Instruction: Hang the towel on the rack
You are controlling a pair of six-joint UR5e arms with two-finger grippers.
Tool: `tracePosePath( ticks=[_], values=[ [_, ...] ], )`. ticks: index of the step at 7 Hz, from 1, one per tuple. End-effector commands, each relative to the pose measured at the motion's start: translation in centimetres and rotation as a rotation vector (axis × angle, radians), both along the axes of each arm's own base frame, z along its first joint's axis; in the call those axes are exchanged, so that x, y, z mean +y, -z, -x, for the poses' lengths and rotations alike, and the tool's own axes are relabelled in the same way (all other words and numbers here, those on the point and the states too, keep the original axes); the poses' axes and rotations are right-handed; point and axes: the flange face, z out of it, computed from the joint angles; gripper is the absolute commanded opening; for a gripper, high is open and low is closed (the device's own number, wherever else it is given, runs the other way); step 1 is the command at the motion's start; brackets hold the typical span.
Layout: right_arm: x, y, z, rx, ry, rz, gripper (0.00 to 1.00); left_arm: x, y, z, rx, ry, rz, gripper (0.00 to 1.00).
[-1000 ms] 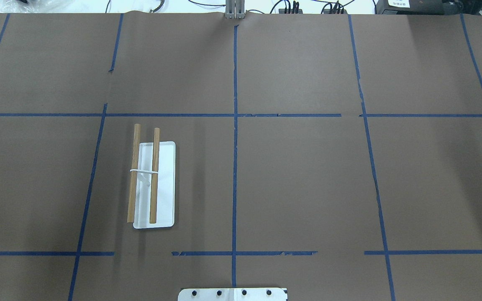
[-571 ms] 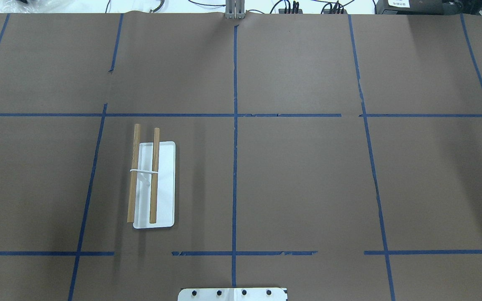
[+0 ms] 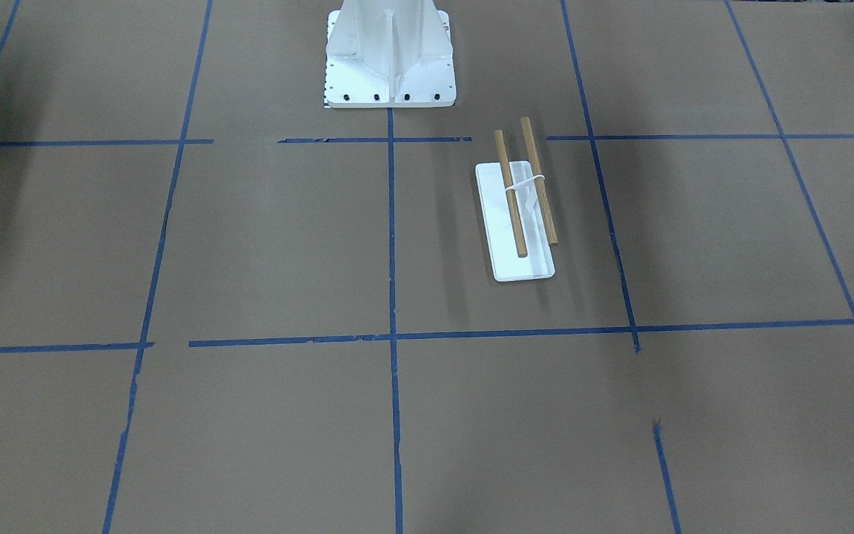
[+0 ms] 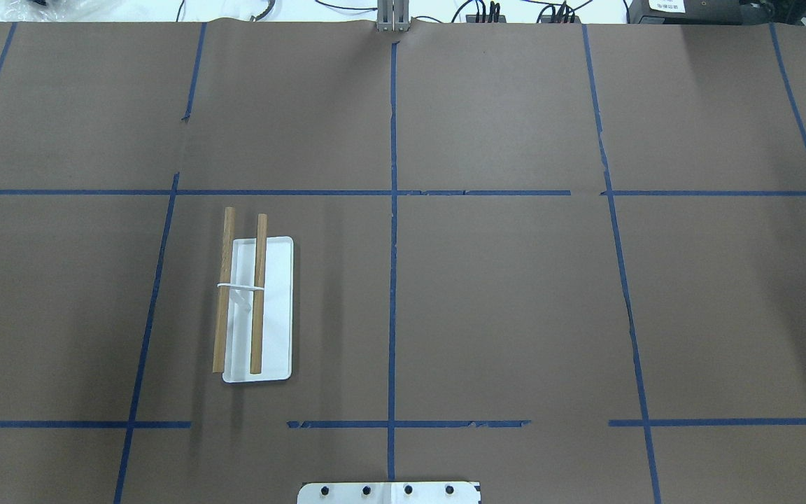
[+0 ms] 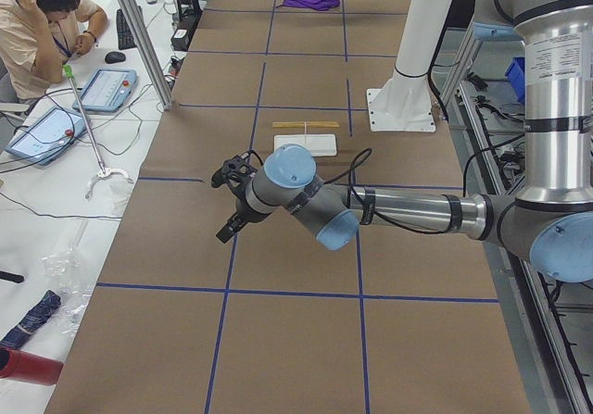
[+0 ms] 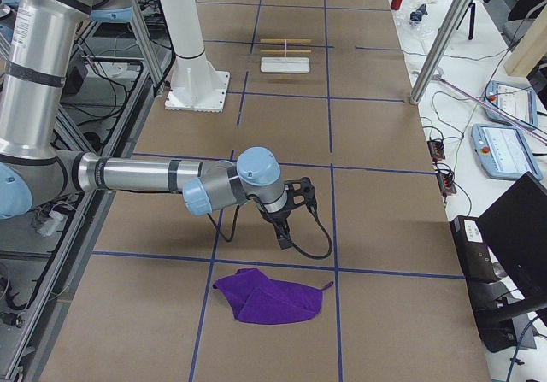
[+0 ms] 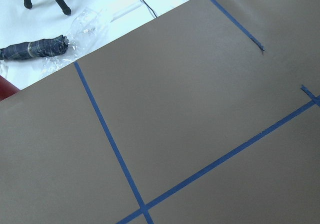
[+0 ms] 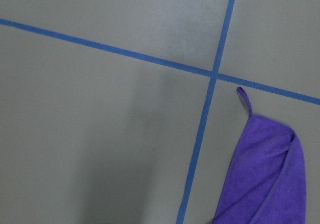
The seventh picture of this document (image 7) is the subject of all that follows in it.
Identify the red cylinder bottle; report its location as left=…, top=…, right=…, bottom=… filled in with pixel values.
left=0, top=76, right=20, bottom=101

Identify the clear plastic wrapper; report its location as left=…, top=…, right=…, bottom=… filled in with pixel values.
left=42, top=8, right=112, bottom=75

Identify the folded dark plaid umbrella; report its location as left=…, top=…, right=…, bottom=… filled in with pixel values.
left=0, top=35, right=69, bottom=60

